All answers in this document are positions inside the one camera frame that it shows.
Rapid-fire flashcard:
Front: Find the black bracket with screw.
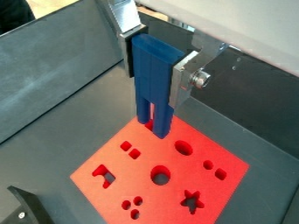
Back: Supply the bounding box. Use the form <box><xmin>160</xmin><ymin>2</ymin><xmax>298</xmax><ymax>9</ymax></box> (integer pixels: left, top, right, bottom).
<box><xmin>0</xmin><ymin>185</ymin><xmax>55</xmax><ymax>224</ymax></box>

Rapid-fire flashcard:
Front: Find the blue two-pronged peg object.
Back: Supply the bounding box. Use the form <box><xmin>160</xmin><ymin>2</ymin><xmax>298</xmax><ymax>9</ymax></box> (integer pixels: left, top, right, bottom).
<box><xmin>132</xmin><ymin>33</ymin><xmax>184</xmax><ymax>138</ymax></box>

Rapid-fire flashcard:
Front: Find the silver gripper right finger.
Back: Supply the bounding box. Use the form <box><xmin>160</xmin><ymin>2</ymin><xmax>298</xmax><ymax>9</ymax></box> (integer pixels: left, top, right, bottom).
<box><xmin>170</xmin><ymin>31</ymin><xmax>229</xmax><ymax>109</ymax></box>

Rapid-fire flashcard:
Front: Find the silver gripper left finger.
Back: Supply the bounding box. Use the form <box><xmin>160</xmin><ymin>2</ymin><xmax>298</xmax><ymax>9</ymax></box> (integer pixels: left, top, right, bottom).
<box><xmin>104</xmin><ymin>0</ymin><xmax>147</xmax><ymax>78</ymax></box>

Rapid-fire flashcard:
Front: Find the red shape-hole board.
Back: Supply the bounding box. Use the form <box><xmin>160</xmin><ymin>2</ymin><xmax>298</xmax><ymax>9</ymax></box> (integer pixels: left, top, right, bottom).
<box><xmin>70</xmin><ymin>118</ymin><xmax>249</xmax><ymax>224</ymax></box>

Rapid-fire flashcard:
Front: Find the dark right side panel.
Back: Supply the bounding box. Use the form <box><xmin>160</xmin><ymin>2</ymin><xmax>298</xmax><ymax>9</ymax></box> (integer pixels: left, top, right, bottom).
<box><xmin>138</xmin><ymin>11</ymin><xmax>299</xmax><ymax>161</ymax></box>

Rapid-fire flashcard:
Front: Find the grey left side panel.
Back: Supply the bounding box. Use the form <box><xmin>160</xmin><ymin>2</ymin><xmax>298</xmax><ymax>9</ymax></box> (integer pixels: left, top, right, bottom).
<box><xmin>0</xmin><ymin>0</ymin><xmax>122</xmax><ymax>143</ymax></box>

